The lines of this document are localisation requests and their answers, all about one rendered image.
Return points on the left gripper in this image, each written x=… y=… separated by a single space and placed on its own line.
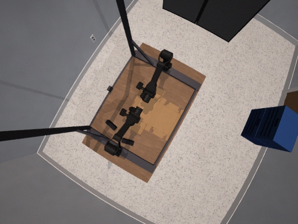
x=140 y=86

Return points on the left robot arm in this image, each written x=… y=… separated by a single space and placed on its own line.
x=150 y=88

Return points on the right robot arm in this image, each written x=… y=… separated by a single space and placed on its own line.
x=131 y=119

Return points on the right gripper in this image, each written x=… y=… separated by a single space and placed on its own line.
x=123 y=113

